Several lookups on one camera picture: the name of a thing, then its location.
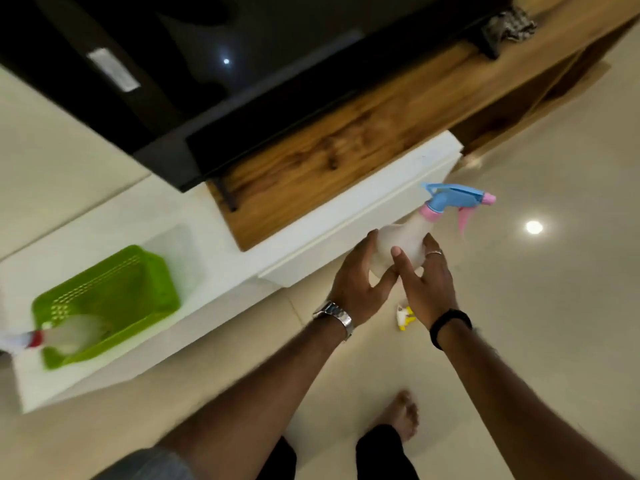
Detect person's right hand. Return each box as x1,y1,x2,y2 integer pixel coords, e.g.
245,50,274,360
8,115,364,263
391,233,459,330

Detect person's left hand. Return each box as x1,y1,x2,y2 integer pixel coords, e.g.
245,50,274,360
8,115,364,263
327,229,400,329

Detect blue pink trigger spray bottle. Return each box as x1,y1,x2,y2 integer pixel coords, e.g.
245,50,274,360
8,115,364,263
370,183,498,278

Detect person's right forearm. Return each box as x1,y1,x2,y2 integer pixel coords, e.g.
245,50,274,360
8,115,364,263
440,326,637,480

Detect person's left forearm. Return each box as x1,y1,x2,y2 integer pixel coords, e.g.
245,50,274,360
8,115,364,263
155,320,351,480

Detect silver wristwatch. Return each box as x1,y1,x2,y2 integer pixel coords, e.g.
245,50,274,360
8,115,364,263
313,301,355,342

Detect white low cabinet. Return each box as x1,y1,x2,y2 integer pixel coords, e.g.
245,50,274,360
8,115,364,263
0,132,464,415

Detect black wristband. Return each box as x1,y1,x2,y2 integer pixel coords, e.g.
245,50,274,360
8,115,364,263
429,309,473,351

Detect person's bare foot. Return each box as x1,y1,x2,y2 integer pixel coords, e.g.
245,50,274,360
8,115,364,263
372,390,420,443

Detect wooden television cabinet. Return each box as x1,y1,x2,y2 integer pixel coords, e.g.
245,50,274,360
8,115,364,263
207,0,640,253

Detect person's black trousers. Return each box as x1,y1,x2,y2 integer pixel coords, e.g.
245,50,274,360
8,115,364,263
257,425,420,480

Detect black television stand foot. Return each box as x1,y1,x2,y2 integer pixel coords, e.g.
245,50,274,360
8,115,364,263
467,25,504,61

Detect black television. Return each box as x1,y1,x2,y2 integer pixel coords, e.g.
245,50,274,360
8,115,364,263
0,0,516,193

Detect green plastic basket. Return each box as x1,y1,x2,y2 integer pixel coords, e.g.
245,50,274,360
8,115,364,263
31,245,181,371

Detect checkered cloth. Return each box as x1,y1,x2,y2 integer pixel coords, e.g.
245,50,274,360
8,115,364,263
481,7,539,45

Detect person's grey sleeve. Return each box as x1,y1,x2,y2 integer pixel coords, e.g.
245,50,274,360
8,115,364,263
92,447,194,480

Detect red white trigger spray bottle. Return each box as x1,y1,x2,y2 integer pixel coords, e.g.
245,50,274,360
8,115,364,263
0,315,110,356

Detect white label sticker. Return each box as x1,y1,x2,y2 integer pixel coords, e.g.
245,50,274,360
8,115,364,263
87,47,141,93

